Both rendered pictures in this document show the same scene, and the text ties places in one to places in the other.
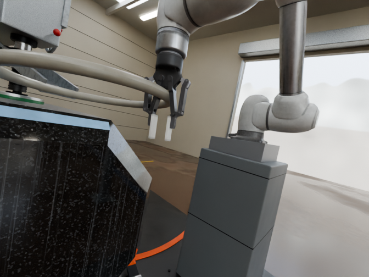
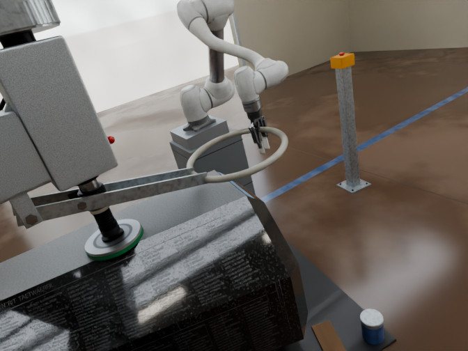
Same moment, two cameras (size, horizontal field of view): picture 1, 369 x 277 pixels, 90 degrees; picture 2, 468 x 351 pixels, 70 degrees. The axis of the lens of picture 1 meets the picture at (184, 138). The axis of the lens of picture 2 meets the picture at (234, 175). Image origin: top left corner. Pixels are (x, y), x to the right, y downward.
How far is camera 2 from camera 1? 175 cm
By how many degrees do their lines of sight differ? 65
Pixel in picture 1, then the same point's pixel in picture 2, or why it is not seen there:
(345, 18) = not seen: outside the picture
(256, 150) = (223, 128)
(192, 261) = not seen: hidden behind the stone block
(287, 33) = not seen: hidden behind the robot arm
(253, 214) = (244, 164)
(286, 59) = (219, 60)
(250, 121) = (201, 110)
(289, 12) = (219, 35)
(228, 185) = (223, 161)
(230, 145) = (205, 136)
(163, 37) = (258, 104)
